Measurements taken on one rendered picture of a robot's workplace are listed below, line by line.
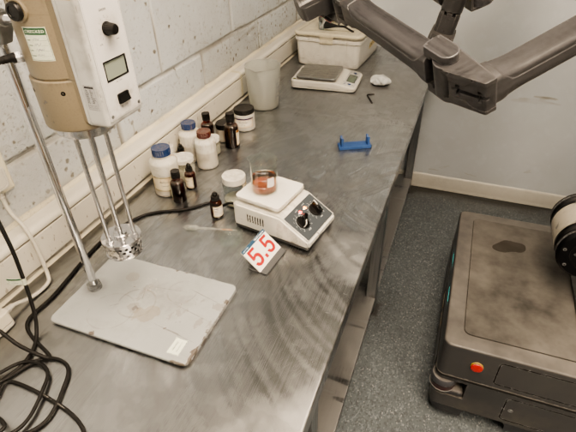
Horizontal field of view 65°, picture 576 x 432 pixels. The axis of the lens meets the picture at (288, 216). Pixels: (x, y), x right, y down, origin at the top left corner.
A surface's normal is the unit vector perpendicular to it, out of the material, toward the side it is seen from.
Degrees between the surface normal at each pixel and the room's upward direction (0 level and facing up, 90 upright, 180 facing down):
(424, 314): 0
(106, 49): 90
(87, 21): 90
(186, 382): 0
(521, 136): 90
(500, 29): 90
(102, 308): 0
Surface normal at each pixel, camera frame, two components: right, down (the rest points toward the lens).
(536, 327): -0.02, -0.80
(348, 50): -0.40, 0.60
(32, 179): 0.93, 0.19
